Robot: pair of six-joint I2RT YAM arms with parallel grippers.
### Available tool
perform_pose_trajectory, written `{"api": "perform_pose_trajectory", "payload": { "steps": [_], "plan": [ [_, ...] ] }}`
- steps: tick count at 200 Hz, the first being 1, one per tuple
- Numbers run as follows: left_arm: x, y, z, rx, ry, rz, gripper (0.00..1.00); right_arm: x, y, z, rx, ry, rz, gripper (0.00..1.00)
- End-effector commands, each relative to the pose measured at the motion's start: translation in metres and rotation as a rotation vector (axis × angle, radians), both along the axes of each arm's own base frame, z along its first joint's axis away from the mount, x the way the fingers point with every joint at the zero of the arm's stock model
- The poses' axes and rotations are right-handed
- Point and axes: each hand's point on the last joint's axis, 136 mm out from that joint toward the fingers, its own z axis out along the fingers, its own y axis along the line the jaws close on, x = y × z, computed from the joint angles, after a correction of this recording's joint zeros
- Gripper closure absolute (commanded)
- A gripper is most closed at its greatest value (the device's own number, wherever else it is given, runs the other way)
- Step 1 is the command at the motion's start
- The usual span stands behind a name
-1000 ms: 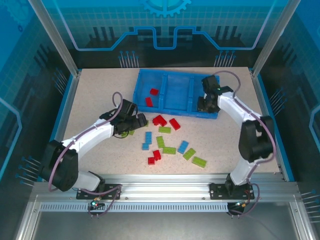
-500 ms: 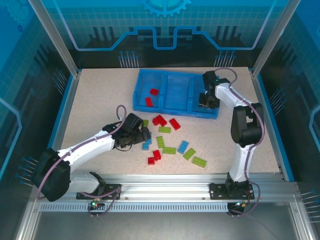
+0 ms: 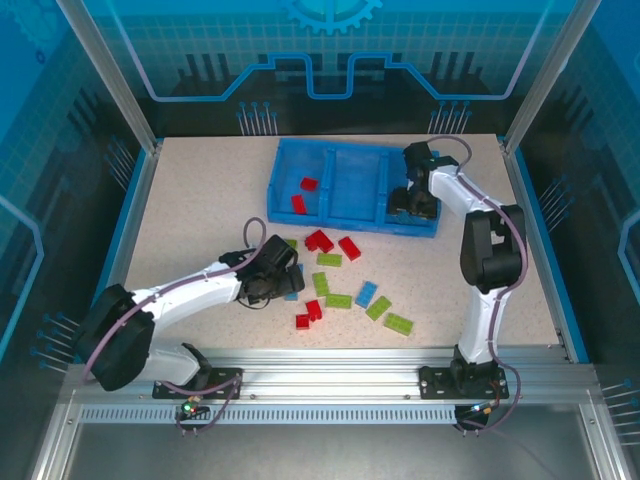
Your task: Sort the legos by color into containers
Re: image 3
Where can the small blue lego brick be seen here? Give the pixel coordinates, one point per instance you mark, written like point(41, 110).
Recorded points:
point(291, 296)

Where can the long green lego brick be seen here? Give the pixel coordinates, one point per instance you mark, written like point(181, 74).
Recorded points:
point(329, 259)
point(398, 323)
point(338, 300)
point(378, 307)
point(320, 283)
point(292, 245)

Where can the blue three-compartment plastic bin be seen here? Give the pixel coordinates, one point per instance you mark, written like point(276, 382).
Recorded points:
point(350, 185)

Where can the long blue lego brick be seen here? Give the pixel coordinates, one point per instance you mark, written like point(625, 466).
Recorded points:
point(366, 294)

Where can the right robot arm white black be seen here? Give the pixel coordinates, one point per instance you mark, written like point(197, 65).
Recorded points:
point(477, 325)

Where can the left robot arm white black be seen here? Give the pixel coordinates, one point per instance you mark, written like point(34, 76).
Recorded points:
point(190, 295)

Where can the small circuit board with LED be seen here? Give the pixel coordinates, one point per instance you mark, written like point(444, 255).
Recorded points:
point(190, 407)
point(480, 410)

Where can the wide aluminium mounting rail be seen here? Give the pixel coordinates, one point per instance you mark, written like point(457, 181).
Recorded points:
point(325, 375)

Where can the aluminium side rail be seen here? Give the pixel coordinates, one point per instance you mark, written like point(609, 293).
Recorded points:
point(133, 225)
point(532, 225)

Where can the aluminium frame post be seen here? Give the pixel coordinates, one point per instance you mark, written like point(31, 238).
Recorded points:
point(547, 75)
point(122, 90)

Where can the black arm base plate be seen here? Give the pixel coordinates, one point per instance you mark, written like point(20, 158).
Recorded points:
point(167, 390)
point(432, 382)

